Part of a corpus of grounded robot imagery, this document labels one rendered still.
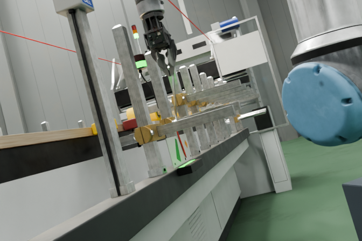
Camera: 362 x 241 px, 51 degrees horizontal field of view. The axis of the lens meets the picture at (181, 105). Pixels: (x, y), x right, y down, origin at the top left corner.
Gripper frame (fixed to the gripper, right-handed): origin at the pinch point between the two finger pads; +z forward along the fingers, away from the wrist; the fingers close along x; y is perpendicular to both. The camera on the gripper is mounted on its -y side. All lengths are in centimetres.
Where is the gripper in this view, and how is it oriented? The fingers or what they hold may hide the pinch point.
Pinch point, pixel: (169, 72)
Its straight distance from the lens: 129.9
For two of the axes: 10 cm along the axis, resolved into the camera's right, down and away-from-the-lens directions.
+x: 9.3, -2.8, -2.4
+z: 2.7, 9.6, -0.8
